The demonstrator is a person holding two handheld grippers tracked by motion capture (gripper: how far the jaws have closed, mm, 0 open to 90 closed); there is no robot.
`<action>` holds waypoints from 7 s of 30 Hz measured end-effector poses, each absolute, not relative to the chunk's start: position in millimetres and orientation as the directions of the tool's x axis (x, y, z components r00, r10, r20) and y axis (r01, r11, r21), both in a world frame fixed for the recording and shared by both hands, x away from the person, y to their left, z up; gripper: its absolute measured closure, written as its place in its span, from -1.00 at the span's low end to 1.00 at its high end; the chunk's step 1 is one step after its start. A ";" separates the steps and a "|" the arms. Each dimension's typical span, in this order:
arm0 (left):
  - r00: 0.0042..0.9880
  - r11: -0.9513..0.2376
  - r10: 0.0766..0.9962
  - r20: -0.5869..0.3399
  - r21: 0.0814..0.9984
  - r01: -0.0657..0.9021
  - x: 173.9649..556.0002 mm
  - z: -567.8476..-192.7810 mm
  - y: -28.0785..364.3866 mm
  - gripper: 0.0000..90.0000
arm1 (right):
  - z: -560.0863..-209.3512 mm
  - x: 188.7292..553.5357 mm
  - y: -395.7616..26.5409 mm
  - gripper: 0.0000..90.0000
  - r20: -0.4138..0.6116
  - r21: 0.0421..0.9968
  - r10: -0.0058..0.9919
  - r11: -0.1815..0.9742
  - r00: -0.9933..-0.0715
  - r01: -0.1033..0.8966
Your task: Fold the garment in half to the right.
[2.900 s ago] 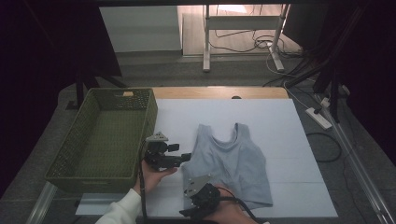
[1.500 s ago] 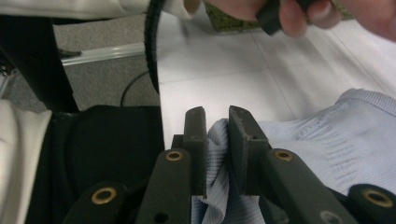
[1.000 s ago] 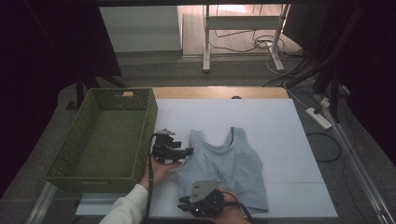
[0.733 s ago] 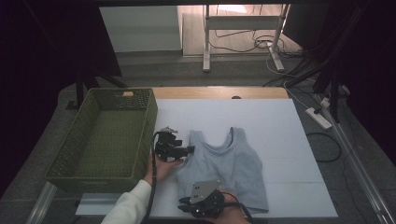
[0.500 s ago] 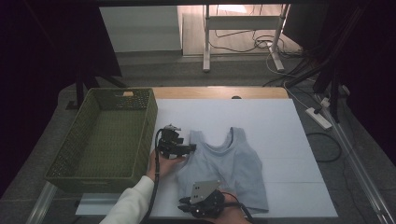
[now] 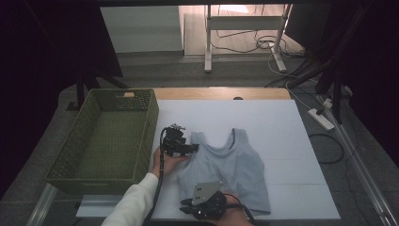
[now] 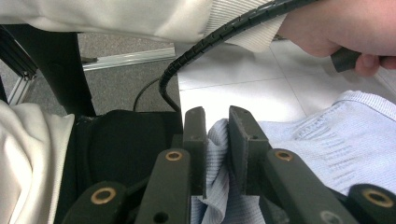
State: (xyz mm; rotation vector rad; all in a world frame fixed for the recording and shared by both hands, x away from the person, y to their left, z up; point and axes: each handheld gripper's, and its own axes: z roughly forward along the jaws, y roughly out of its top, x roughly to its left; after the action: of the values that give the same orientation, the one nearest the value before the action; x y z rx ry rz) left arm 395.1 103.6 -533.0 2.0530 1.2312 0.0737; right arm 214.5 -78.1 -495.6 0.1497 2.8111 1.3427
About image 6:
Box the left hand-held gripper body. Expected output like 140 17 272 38
161 123 189 158

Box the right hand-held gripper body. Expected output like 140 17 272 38
187 181 229 220

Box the light blue tank top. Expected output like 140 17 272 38
177 127 272 217

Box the green woven basket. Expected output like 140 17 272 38
44 88 160 196

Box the person's left hand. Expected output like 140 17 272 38
152 147 191 179

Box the person's right hand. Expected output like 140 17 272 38
208 191 256 226

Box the white foam board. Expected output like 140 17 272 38
75 99 342 220

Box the black stand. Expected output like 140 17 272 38
286 3 373 125
65 70 128 111

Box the white cabinet panel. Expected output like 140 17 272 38
100 6 184 54

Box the white power strip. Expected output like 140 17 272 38
307 107 336 132

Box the left hand-held gripper cable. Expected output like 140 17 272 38
142 126 171 226

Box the hand-held gripper cable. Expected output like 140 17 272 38
142 126 171 226
224 193 257 226

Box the right hand-held gripper cable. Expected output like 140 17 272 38
224 193 257 226

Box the white metal desk frame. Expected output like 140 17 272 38
203 3 293 74

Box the white floor cable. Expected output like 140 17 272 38
267 53 314 111

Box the tangle of floor cables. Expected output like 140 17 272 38
210 29 307 59

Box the black looped floor cable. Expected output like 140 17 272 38
308 133 345 165

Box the aluminium rail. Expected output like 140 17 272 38
316 93 399 226
26 183 59 226

